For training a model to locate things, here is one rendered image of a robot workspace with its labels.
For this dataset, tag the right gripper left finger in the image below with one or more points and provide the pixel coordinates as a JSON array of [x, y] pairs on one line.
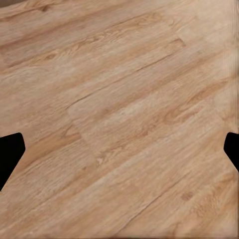
[[12, 148]]

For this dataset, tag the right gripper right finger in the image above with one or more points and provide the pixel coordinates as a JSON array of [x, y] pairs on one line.
[[231, 148]]

